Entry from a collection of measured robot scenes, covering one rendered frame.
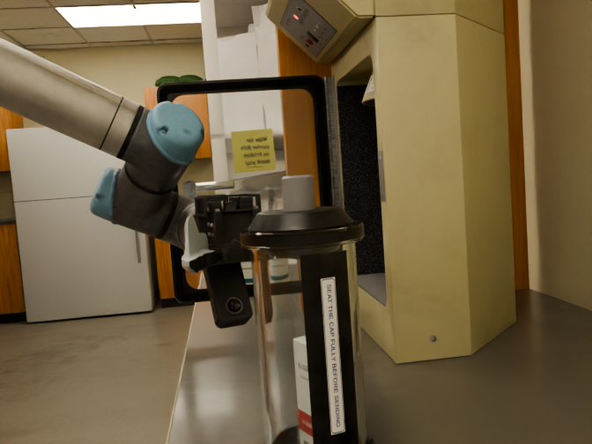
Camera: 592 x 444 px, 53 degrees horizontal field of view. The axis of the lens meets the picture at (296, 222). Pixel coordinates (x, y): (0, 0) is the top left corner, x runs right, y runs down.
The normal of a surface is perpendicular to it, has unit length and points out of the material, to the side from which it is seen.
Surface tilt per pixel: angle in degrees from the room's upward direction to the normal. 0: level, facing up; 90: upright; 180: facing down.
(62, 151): 90
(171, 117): 56
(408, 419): 0
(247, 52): 83
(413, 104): 90
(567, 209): 90
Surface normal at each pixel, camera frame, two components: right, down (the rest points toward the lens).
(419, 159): 0.13, 0.07
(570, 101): -0.99, 0.08
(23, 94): 0.16, 0.43
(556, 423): -0.07, -0.99
